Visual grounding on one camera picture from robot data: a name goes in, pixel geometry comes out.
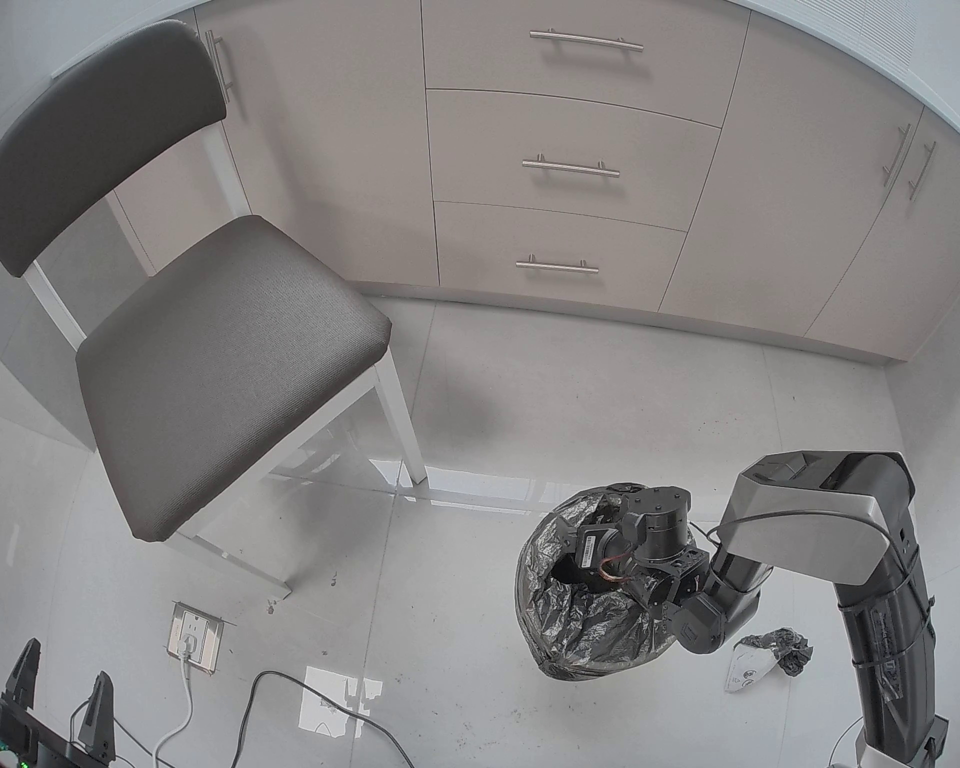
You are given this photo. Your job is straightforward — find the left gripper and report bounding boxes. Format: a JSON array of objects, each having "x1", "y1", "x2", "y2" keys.
[{"x1": 0, "y1": 637, "x2": 119, "y2": 768}]

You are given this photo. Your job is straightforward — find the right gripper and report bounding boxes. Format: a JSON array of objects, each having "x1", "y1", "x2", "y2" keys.
[{"x1": 571, "y1": 522, "x2": 648, "y2": 594}]

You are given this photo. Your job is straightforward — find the black plastic bag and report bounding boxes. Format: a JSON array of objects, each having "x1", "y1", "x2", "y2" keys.
[{"x1": 513, "y1": 482, "x2": 680, "y2": 685}]

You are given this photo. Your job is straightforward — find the white printed wrapper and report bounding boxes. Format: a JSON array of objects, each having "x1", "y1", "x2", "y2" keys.
[{"x1": 726, "y1": 637, "x2": 785, "y2": 695}]

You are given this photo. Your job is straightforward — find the black plastic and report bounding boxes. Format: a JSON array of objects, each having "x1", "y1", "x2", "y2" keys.
[{"x1": 738, "y1": 626, "x2": 815, "y2": 678}]

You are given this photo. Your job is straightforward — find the grey chair with white legs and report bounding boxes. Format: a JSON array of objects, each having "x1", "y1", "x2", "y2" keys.
[{"x1": 0, "y1": 18, "x2": 429, "y2": 601}]

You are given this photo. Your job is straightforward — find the beige cabinet with drawers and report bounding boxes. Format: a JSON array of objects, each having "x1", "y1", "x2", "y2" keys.
[{"x1": 111, "y1": 0, "x2": 960, "y2": 367}]

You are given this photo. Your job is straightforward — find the thin black cable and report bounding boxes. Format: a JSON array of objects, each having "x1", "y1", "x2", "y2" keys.
[
  {"x1": 69, "y1": 699, "x2": 102, "y2": 747},
  {"x1": 829, "y1": 712, "x2": 869, "y2": 768}
]

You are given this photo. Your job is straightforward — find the white cable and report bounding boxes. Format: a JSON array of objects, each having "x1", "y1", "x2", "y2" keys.
[{"x1": 153, "y1": 636, "x2": 198, "y2": 768}]

